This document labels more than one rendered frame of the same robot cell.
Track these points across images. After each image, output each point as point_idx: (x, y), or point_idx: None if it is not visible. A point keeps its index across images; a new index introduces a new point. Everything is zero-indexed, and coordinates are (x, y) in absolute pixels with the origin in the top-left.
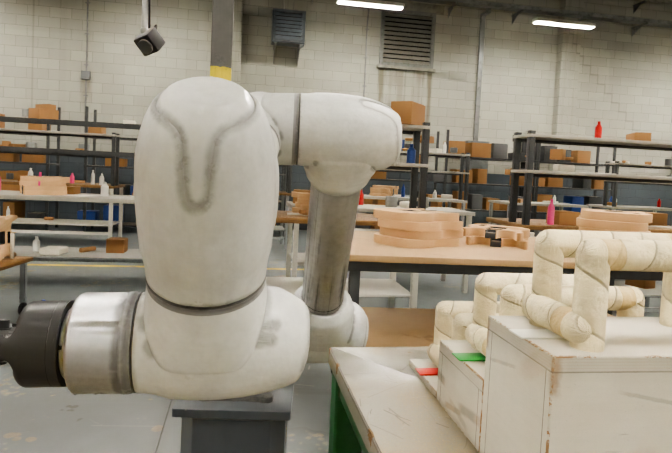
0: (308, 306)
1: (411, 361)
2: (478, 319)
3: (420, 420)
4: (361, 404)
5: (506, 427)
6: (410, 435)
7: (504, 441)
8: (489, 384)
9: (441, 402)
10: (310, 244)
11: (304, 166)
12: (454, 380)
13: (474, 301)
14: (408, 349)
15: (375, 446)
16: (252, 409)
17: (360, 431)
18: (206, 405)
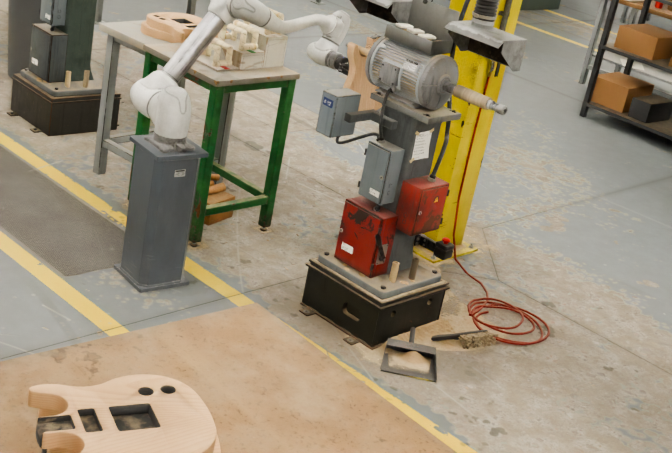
0: (178, 82)
1: (219, 69)
2: (245, 42)
3: (254, 72)
4: (255, 77)
5: (273, 56)
6: (263, 73)
7: (272, 59)
8: (267, 51)
9: (242, 69)
10: (204, 49)
11: (234, 17)
12: (250, 59)
13: (245, 38)
14: (200, 71)
15: (273, 76)
16: (187, 139)
17: (261, 81)
18: (196, 147)
